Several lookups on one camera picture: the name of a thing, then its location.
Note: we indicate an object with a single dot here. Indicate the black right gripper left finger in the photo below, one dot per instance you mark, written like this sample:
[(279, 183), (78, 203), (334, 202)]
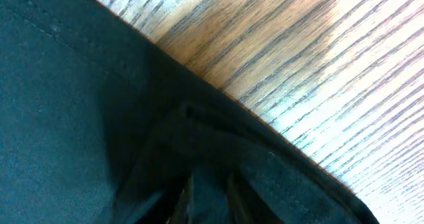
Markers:
[(182, 213)]

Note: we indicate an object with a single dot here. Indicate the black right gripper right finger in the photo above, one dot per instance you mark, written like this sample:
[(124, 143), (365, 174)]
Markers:
[(246, 206)]

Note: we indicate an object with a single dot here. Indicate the black t-shirt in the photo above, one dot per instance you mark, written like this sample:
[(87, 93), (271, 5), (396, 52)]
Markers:
[(99, 125)]

